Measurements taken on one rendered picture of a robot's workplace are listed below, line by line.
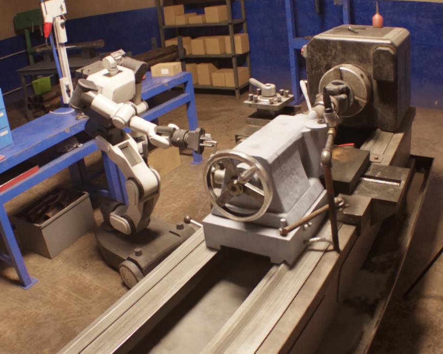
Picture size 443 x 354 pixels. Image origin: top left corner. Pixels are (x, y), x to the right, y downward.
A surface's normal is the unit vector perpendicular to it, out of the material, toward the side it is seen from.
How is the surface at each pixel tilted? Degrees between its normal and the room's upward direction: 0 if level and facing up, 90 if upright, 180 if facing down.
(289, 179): 70
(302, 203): 62
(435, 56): 90
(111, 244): 0
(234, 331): 49
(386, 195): 0
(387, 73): 90
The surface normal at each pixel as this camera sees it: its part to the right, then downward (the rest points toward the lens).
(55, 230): 0.88, 0.11
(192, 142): -0.51, 0.09
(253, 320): -0.10, -0.91
